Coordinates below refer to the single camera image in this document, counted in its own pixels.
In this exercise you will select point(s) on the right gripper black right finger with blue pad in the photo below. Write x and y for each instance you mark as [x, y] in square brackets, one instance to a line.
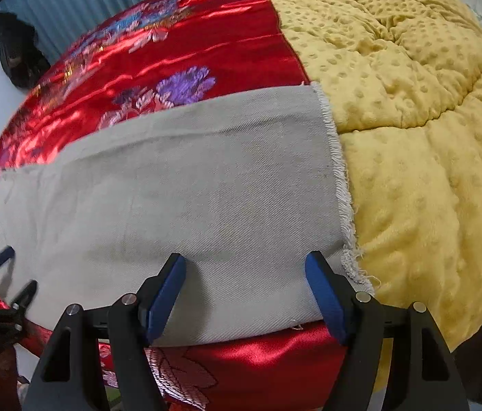
[423, 375]

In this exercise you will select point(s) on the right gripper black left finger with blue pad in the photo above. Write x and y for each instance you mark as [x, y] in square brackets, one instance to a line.
[69, 375]

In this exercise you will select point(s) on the beige fabric pant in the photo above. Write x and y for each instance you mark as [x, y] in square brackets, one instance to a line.
[242, 186]

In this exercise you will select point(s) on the yellow dotted plush blanket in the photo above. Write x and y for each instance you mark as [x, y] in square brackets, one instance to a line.
[404, 80]

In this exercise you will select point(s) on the red floral satin quilt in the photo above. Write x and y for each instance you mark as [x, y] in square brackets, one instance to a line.
[163, 54]

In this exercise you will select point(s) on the black bag on wall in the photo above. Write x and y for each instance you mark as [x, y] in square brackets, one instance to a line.
[20, 58]

